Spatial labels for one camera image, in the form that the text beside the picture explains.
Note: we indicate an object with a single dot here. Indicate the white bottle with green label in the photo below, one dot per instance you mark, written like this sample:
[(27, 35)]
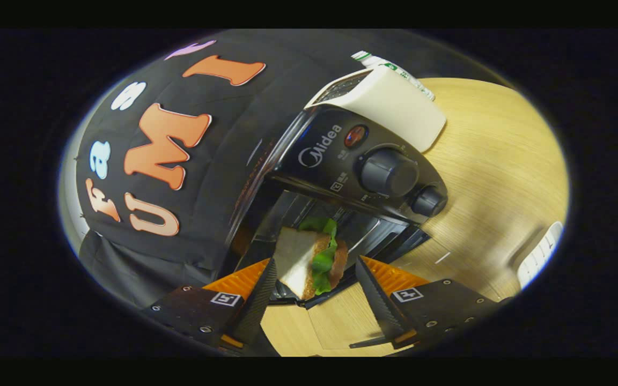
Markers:
[(400, 71)]

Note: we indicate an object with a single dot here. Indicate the white pop-up toaster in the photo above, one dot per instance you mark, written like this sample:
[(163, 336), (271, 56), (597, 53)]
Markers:
[(389, 104)]

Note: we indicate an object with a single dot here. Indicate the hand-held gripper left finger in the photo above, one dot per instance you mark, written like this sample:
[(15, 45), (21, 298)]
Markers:
[(258, 305)]

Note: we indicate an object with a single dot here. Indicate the black toaster oven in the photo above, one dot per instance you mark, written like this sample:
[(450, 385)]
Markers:
[(330, 155)]

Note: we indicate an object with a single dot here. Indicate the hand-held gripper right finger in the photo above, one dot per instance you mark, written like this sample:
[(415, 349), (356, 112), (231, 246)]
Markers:
[(381, 305)]

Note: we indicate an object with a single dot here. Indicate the lettuce sandwich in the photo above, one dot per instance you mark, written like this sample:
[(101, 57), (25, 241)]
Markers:
[(301, 257)]

